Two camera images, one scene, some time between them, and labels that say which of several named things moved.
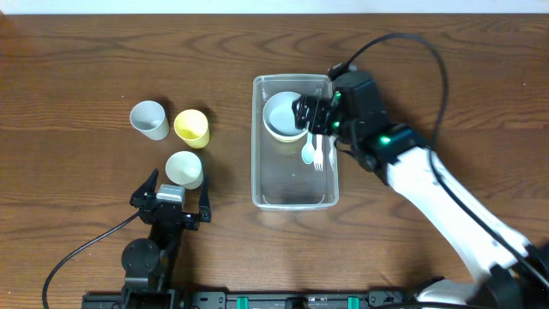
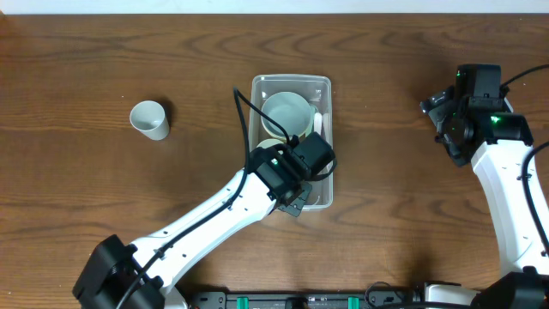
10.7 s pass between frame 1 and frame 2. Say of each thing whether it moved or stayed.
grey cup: stayed
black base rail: stayed
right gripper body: moved
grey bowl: stayed
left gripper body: moved
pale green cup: moved
